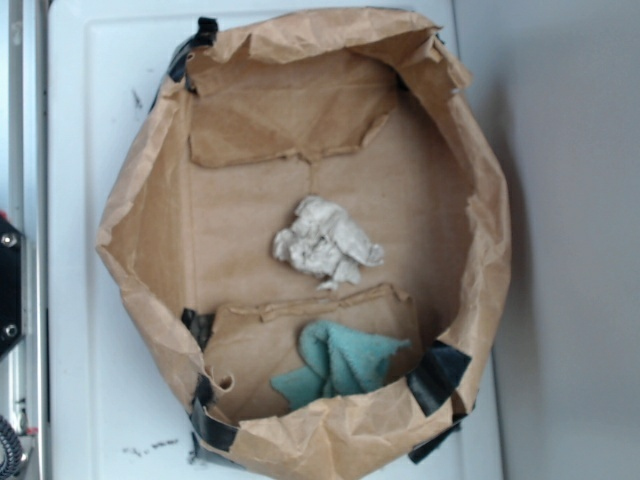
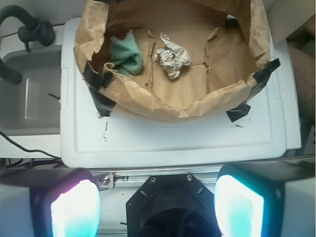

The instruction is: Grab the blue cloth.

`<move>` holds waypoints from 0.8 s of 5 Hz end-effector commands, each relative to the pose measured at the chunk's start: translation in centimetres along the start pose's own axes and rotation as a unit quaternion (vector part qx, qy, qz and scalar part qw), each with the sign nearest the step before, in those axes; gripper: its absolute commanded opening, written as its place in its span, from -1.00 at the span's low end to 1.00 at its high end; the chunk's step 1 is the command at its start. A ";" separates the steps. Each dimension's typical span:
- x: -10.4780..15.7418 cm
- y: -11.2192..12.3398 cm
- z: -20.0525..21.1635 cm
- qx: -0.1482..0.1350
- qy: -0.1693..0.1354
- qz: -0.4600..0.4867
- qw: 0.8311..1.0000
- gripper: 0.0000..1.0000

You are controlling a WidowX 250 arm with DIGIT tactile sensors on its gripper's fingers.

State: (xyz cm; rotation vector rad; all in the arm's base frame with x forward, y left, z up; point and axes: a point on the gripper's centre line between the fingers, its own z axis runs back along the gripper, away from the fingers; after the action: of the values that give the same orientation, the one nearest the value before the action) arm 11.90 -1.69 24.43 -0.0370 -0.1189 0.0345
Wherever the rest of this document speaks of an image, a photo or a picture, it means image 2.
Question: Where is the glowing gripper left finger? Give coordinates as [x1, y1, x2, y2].
[0, 168, 101, 237]

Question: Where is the black octagonal mount plate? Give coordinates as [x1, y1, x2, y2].
[126, 180, 221, 237]

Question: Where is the black tape strip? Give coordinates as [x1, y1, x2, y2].
[226, 103, 251, 122]
[247, 58, 280, 100]
[83, 62, 116, 117]

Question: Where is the aluminium rail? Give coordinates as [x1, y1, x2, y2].
[92, 167, 219, 191]

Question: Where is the white plastic bin lid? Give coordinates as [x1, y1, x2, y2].
[60, 18, 287, 168]

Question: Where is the black cable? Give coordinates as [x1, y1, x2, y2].
[0, 130, 61, 159]

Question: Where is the brown paper bag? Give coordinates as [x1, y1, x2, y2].
[74, 0, 279, 123]

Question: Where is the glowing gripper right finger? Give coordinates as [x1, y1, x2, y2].
[214, 161, 316, 237]

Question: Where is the black faucet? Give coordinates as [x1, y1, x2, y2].
[0, 5, 55, 85]

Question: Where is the blue-green cloth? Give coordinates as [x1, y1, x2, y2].
[110, 30, 144, 76]

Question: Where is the white sink basin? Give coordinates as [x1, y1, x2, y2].
[0, 45, 61, 136]

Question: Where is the black tape strip left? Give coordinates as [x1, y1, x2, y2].
[83, 62, 116, 117]

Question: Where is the crumpled white paper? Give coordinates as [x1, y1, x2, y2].
[154, 33, 192, 80]

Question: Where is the black tape strip lower right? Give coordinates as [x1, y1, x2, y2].
[226, 103, 251, 122]

